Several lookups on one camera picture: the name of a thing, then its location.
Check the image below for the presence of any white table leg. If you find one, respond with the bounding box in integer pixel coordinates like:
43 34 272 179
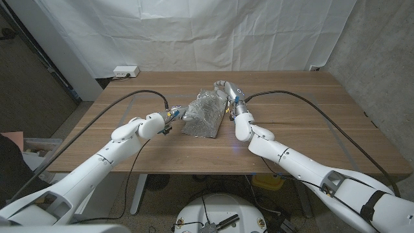
129 173 149 216

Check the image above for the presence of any clear plastic storage bin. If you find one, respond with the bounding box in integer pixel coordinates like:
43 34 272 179
19 137 63 175

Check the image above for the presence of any black tool on base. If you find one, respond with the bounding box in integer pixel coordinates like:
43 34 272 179
200 214 241 233

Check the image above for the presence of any white power strip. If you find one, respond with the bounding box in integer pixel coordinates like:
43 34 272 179
113 65 140 78

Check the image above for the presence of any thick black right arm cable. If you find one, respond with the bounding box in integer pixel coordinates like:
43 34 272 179
244 90 402 198

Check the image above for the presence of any person in dark clothing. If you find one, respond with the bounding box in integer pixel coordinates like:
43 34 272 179
0 134 41 208

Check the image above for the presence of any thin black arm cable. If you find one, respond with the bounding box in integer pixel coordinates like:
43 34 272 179
72 139 151 225
260 157 369 216

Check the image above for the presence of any grey table leg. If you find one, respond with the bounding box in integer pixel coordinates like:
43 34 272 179
292 181 314 218

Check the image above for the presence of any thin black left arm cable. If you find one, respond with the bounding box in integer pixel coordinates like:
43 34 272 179
72 139 151 225

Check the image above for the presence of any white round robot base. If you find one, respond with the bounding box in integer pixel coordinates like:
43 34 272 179
173 193 268 233

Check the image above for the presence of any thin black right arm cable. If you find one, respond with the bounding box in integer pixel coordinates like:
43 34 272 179
260 157 369 216

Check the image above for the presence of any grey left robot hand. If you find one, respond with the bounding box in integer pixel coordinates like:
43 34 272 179
163 105 197 124

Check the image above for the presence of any black round floor fan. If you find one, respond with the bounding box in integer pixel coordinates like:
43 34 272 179
145 173 171 192

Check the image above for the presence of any yellow object under table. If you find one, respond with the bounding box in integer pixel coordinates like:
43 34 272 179
252 173 285 191

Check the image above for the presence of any white creased backdrop sheet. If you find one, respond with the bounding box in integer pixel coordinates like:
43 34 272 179
34 0 356 79

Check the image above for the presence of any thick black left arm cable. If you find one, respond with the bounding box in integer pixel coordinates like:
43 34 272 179
9 89 171 203

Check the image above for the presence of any crinkled aluminum foil sheet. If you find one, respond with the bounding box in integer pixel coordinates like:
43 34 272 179
180 89 229 139

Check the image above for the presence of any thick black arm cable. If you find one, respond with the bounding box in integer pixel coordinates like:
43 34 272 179
9 89 171 203
244 90 402 198

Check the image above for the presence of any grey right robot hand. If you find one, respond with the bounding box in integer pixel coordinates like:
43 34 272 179
213 80 252 118

